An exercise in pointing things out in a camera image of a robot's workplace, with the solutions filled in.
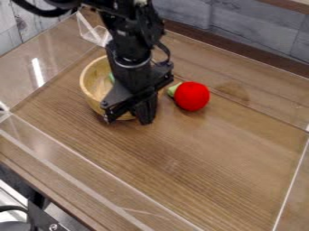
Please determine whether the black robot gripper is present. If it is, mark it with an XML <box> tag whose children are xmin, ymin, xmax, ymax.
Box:
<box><xmin>101</xmin><ymin>61</ymin><xmax>174</xmax><ymax>125</ymax></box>

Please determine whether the green rectangular stick block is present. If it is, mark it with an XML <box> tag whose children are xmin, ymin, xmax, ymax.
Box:
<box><xmin>107</xmin><ymin>72</ymin><xmax>115</xmax><ymax>84</ymax></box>

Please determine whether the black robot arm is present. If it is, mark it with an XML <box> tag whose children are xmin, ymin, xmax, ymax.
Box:
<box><xmin>12</xmin><ymin>0</ymin><xmax>174</xmax><ymax>125</ymax></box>

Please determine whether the light wooden bowl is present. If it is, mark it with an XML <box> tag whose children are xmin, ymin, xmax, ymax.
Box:
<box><xmin>79</xmin><ymin>55</ymin><xmax>138</xmax><ymax>121</ymax></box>

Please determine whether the red toy strawberry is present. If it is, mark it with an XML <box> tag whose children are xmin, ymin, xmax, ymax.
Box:
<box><xmin>167</xmin><ymin>81</ymin><xmax>210</xmax><ymax>112</ymax></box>

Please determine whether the clear acrylic corner bracket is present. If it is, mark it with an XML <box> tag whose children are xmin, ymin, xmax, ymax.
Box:
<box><xmin>76</xmin><ymin>12</ymin><xmax>113</xmax><ymax>48</ymax></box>

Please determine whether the black metal table bracket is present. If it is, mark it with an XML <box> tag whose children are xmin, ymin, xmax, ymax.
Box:
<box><xmin>28</xmin><ymin>192</ymin><xmax>70</xmax><ymax>231</ymax></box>

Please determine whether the black cable under table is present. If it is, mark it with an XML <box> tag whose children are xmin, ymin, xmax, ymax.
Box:
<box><xmin>0</xmin><ymin>205</ymin><xmax>34</xmax><ymax>231</ymax></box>

